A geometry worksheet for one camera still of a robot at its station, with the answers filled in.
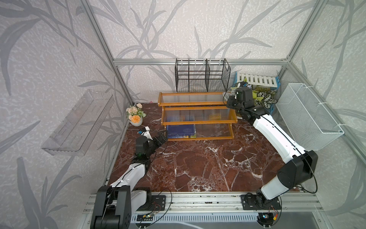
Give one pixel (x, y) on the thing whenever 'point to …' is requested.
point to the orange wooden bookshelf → (208, 110)
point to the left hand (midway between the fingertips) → (165, 134)
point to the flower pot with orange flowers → (135, 115)
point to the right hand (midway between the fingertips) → (229, 97)
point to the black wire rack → (202, 75)
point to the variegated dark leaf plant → (264, 96)
